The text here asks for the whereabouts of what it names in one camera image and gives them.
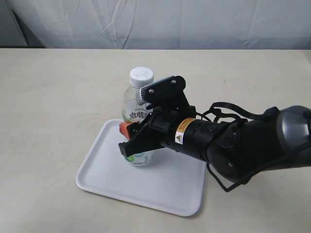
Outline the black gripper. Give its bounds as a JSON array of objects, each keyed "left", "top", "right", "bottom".
[{"left": 118, "top": 106, "right": 197, "bottom": 157}]

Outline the clear plastic drink bottle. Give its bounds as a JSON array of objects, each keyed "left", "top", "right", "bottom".
[{"left": 121, "top": 67, "right": 154, "bottom": 166}]

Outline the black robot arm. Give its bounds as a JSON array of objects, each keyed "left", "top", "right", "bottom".
[{"left": 119, "top": 106, "right": 311, "bottom": 183}]

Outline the white plastic tray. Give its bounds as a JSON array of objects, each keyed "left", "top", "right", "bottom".
[{"left": 76, "top": 119, "right": 206, "bottom": 216}]

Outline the white wrinkled backdrop cloth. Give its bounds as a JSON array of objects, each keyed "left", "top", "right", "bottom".
[{"left": 8, "top": 0, "right": 311, "bottom": 50}]

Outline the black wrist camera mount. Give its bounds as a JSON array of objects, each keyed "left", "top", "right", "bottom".
[{"left": 136, "top": 76, "right": 190, "bottom": 110}]

